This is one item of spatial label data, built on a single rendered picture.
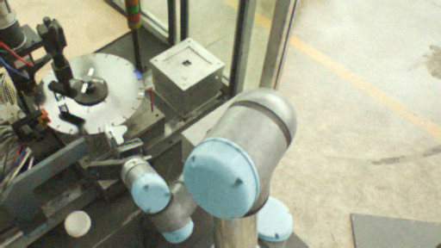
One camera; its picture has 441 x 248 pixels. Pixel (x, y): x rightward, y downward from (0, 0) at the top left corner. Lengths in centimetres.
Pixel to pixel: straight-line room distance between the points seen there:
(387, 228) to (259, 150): 166
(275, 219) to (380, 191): 137
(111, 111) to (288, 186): 123
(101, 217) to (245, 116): 74
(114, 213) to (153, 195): 38
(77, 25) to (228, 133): 132
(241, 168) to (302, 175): 169
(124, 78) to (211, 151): 75
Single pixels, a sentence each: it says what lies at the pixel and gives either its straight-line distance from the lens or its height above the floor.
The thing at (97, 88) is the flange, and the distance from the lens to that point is 130.
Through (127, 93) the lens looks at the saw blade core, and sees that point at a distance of 129.
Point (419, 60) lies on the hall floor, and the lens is 309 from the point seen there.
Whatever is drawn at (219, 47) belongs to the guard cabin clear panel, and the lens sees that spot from 149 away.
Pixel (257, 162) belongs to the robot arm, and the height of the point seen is 137.
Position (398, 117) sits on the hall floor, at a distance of 270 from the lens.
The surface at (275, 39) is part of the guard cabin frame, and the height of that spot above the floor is 110.
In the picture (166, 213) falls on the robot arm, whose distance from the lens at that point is 99.
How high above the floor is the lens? 190
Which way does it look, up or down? 50 degrees down
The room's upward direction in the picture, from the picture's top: 4 degrees counter-clockwise
